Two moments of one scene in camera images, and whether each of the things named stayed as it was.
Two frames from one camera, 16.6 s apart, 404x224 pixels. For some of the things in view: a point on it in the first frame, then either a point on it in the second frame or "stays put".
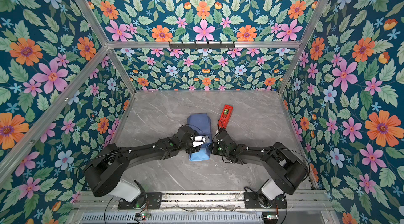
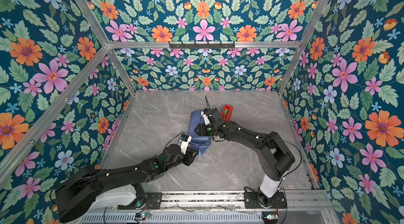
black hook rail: [201, 46] stays put
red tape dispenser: [224, 120] stays put
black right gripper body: [217, 150] -> [208, 130]
